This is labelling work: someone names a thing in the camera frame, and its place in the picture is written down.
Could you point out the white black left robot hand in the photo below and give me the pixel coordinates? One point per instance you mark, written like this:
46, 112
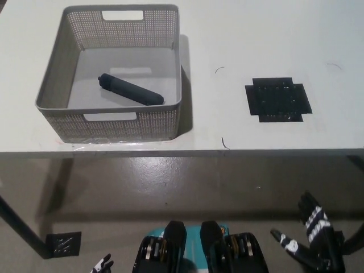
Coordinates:
103, 266

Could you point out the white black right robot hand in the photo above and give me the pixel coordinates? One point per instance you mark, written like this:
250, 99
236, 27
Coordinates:
324, 241

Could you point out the dark grey cylinder peg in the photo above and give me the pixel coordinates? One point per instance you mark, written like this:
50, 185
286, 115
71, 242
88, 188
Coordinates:
130, 89

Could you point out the black floor tape patch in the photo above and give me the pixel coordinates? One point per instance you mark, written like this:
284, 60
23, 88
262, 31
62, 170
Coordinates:
64, 244

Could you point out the black cross-shaped holder pad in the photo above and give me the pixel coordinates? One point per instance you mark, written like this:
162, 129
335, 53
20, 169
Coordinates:
278, 99

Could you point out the grey perforated plastic basket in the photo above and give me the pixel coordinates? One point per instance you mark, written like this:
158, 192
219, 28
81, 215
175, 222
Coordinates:
159, 125

